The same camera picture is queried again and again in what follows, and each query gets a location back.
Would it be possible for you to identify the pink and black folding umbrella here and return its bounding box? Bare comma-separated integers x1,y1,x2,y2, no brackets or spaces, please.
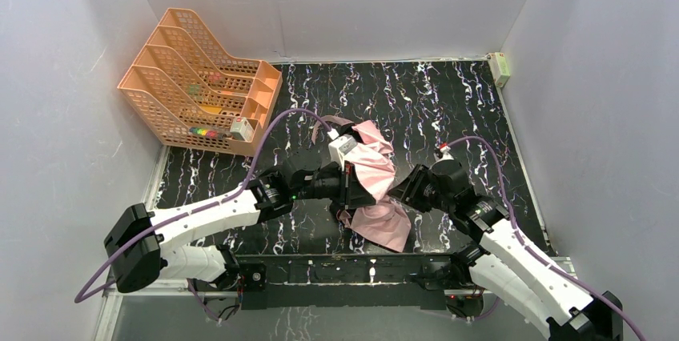
311,115,411,252

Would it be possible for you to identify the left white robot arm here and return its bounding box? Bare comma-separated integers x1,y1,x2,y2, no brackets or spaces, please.
103,162,376,293

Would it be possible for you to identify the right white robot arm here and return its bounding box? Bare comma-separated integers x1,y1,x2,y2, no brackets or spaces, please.
388,159,623,340

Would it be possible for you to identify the small white red box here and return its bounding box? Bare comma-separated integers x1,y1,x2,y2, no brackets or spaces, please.
229,117,255,142

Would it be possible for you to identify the colourful marker set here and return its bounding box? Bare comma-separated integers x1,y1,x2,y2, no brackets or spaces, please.
189,126,227,140

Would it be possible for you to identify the orange plastic file organizer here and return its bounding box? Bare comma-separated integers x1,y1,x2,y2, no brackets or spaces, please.
118,8,282,157

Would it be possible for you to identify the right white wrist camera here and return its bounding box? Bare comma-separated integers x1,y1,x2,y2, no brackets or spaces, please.
435,143,454,162

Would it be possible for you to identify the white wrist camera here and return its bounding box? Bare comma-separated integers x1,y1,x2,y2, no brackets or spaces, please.
328,134,358,168
435,143,454,162

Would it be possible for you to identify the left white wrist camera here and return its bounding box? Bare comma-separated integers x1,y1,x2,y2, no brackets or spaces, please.
328,134,358,168

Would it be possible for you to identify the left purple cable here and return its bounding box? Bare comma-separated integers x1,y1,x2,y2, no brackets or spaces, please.
74,108,340,305

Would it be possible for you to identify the purple cable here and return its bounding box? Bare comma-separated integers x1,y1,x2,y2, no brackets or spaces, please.
439,135,649,341
74,108,340,305

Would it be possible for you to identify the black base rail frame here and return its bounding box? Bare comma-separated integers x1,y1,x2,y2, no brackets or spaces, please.
100,253,585,323

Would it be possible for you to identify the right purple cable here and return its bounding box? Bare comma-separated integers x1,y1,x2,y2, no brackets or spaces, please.
439,135,649,341

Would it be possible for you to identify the white green wall socket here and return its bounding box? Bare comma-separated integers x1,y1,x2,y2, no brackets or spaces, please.
487,52,512,88

